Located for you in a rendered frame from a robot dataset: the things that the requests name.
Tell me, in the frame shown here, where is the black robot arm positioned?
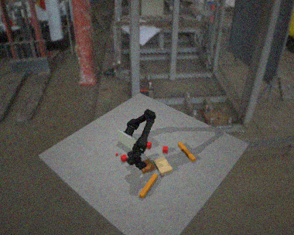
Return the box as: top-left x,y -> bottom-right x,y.
124,109 -> 156,165

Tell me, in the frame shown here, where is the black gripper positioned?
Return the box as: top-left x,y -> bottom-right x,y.
127,151 -> 146,170

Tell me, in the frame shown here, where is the red cube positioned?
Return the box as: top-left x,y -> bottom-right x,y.
146,142 -> 152,149
120,154 -> 127,162
162,147 -> 168,153

